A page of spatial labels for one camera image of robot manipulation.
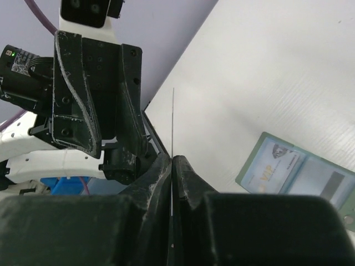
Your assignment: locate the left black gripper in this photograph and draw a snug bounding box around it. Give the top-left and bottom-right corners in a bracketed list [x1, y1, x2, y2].
[1, 30, 148, 185]

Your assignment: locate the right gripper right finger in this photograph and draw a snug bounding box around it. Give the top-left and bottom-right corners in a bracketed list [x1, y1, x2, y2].
[172, 156, 354, 265]

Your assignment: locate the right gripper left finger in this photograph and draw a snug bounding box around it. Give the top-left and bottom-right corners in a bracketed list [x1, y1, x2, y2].
[1, 154, 171, 265]

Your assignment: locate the silver credit card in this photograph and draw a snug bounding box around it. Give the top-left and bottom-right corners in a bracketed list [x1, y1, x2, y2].
[288, 157, 354, 209]
[171, 88, 175, 217]
[241, 137, 305, 194]

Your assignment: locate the green leather card holder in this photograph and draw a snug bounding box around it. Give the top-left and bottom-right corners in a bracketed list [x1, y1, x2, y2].
[235, 132, 354, 231]

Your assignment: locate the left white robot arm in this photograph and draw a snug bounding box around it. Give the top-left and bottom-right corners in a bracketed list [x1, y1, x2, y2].
[1, 31, 156, 195]

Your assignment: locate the blue plastic bin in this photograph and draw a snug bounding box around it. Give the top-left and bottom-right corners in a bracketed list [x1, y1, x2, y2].
[40, 177, 90, 196]

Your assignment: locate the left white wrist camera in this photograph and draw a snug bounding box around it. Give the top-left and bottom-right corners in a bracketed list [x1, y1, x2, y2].
[59, 0, 125, 44]

